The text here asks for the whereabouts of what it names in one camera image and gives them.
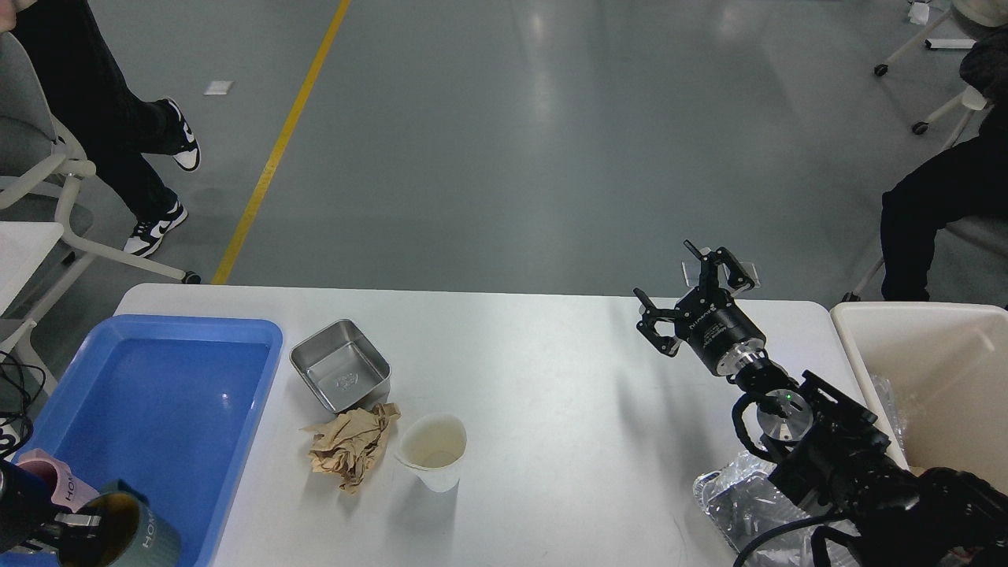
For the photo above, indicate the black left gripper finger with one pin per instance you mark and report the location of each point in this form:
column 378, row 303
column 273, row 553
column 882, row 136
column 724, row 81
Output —
column 75, row 528

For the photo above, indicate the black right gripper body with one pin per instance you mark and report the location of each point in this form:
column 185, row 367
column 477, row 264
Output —
column 717, row 330

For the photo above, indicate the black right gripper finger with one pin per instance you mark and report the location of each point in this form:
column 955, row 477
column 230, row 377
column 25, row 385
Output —
column 651, row 316
column 721, row 277

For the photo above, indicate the pink ribbed mug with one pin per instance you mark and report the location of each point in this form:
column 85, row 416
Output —
column 66, row 490

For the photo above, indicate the dark green mug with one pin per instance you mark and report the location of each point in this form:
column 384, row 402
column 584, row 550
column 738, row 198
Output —
column 131, row 533

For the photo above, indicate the square stainless steel container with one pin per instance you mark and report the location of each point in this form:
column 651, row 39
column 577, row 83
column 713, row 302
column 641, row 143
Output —
column 342, row 368

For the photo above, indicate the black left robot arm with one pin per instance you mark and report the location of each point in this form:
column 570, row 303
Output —
column 43, row 509

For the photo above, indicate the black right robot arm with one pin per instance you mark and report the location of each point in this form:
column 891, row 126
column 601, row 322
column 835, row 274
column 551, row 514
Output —
column 830, row 459

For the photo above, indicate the blue plastic tray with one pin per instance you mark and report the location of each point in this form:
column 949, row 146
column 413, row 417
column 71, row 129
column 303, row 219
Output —
column 170, row 405

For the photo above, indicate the aluminium foil tray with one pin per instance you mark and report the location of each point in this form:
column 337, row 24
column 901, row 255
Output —
column 743, row 504

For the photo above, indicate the beige plastic bin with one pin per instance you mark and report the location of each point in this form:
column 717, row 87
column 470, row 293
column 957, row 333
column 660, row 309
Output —
column 936, row 376

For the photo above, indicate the white paper cup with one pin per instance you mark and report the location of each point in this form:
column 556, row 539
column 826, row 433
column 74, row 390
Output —
column 433, row 449

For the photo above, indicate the crumpled brown paper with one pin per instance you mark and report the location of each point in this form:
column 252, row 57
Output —
column 350, row 445

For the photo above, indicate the seated person in black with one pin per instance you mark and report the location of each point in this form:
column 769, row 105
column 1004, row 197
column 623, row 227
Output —
column 969, row 179

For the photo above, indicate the white side table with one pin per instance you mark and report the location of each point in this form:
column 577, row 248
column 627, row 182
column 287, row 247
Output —
column 24, row 246

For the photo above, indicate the grey white office chair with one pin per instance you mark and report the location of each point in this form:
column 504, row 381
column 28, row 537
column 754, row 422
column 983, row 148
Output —
column 43, row 166

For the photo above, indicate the person in cream shirt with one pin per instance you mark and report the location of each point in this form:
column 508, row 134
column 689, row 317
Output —
column 87, row 92

